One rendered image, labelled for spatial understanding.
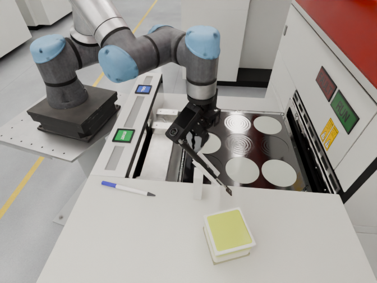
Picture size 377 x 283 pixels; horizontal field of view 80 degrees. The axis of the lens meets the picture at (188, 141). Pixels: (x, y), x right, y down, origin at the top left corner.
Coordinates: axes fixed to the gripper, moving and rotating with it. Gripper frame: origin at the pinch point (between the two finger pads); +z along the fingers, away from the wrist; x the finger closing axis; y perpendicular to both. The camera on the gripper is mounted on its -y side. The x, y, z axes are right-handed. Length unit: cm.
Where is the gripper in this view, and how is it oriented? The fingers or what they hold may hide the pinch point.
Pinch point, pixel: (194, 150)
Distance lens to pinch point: 71.2
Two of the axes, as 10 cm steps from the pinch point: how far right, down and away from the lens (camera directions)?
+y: 6.7, -5.2, 5.2
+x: -7.4, -4.7, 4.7
